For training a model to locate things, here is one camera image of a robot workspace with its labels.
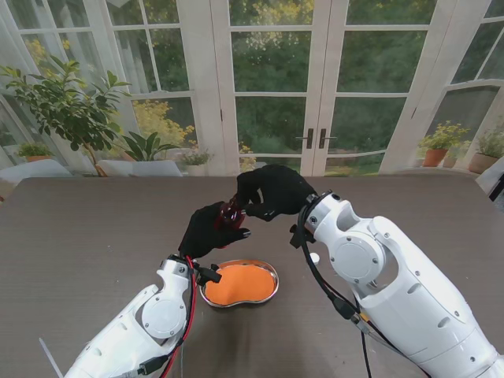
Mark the yellow-green plant in terracotta pot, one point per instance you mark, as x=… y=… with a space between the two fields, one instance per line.
x=435 y=155

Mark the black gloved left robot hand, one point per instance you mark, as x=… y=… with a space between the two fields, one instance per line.
x=199 y=236

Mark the green plant in beige pot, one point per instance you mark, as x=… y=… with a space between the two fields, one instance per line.
x=483 y=162

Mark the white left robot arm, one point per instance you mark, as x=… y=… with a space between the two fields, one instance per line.
x=161 y=315

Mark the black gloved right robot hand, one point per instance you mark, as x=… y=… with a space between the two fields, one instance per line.
x=283 y=189

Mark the broad-leaf green plant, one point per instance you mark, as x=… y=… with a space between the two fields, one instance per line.
x=147 y=147

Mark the kidney-shaped steel tray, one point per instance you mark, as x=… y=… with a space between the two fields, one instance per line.
x=275 y=289

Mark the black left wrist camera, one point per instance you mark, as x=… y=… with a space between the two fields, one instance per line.
x=208 y=274

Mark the red translucent sample bottle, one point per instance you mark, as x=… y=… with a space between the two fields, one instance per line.
x=230 y=218

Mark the tall leafy potted tree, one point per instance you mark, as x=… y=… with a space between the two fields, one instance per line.
x=67 y=106

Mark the white rectangular planter box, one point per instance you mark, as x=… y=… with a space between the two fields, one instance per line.
x=138 y=168

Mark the small bush in orange pot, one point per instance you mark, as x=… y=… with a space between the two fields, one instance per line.
x=34 y=151

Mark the white zip tie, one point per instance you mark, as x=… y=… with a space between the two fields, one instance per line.
x=50 y=356

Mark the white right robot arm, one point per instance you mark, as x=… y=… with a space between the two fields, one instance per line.
x=413 y=267

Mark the small flowering plant white pot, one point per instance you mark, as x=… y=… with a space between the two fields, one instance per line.
x=195 y=158

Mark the pale grey armchair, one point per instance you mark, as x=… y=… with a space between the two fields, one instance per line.
x=35 y=170

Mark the orange tray liner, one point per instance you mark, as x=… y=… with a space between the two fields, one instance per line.
x=244 y=283

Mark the white chair with black edge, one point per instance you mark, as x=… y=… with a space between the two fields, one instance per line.
x=495 y=185

